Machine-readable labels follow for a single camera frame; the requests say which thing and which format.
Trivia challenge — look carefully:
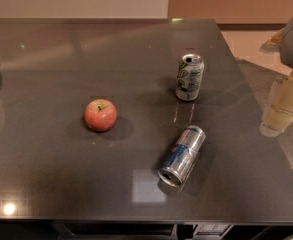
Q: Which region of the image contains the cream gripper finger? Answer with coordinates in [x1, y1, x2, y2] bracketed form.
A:
[259, 105, 293, 137]
[270, 71, 293, 116]

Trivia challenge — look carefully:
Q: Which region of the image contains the silver blue redbull can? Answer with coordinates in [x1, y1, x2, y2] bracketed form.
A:
[158, 125, 206, 188]

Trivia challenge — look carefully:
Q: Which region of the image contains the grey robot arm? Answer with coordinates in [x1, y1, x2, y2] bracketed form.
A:
[259, 17, 293, 137]

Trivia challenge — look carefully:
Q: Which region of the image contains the green white soda can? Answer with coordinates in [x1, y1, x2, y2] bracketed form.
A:
[175, 54, 205, 101]

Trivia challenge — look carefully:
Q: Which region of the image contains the red apple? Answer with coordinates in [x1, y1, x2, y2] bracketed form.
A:
[84, 99, 117, 132]

